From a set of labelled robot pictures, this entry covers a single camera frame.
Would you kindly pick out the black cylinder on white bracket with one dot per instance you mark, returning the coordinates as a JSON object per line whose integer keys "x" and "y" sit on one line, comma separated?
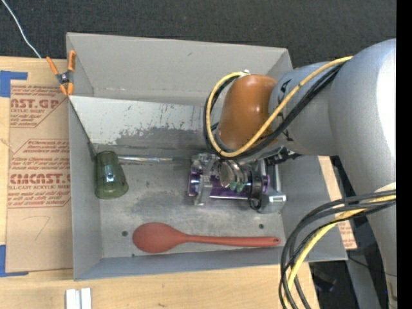
{"x": 273, "y": 201}

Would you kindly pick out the grey metal bin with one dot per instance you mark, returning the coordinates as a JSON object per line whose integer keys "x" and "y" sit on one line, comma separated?
{"x": 167, "y": 204}

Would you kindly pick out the clear glass stick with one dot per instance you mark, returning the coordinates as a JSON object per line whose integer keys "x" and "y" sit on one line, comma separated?
{"x": 145, "y": 159}

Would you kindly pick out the purple long object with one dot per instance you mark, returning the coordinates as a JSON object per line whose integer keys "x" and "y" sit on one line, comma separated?
{"x": 225, "y": 194}

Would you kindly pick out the brown cardboard board, red print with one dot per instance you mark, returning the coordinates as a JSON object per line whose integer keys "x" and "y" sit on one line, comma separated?
{"x": 38, "y": 230}

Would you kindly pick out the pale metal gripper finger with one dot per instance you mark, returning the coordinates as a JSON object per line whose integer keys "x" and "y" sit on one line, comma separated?
{"x": 202, "y": 162}
{"x": 202, "y": 195}

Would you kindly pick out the green translucent cup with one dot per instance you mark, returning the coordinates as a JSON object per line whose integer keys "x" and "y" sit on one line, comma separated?
{"x": 110, "y": 175}

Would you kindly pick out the red spoon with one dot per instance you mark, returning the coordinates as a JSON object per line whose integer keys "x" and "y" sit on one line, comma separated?
{"x": 157, "y": 237}

